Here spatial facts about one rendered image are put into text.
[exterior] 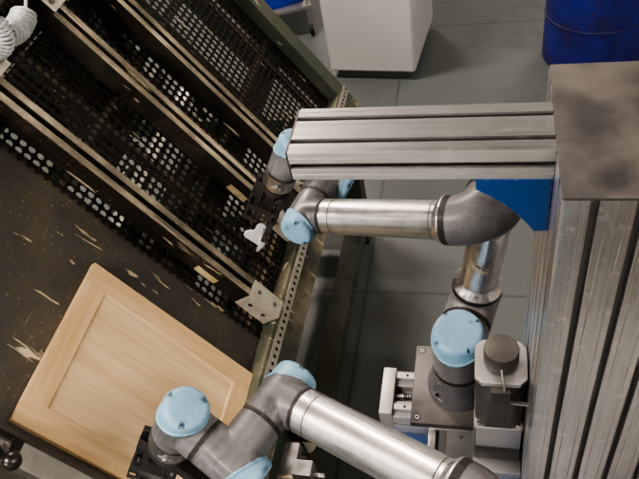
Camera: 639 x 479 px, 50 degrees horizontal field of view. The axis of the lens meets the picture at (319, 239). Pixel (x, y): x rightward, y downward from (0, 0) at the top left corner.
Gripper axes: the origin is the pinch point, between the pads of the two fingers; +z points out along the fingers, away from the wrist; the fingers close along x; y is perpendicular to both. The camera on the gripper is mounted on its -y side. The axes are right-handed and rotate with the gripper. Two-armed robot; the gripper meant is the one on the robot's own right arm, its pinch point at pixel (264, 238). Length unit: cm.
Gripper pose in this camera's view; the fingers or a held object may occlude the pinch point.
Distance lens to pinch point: 176.3
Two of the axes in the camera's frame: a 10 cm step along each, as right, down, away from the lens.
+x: -1.7, 7.3, -6.6
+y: -9.3, -3.3, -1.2
